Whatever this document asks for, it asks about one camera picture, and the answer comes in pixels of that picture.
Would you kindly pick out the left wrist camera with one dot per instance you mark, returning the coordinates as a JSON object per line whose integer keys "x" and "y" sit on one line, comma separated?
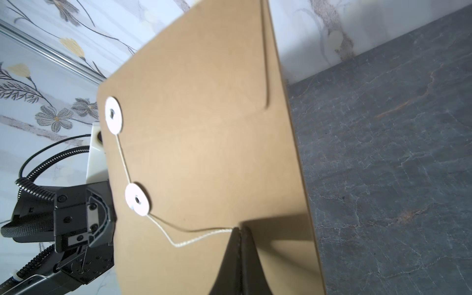
{"x": 97, "y": 170}

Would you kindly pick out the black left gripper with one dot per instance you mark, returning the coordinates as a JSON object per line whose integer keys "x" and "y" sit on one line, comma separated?
{"x": 84, "y": 215}

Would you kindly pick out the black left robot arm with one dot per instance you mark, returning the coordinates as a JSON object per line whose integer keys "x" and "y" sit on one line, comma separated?
{"x": 49, "y": 272}

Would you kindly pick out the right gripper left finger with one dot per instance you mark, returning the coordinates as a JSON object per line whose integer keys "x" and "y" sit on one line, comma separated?
{"x": 229, "y": 278}

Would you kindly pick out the kraft file bag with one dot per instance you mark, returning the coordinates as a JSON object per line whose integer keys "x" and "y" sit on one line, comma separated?
{"x": 198, "y": 136}

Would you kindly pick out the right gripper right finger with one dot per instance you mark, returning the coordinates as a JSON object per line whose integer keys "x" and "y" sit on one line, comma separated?
{"x": 253, "y": 279}

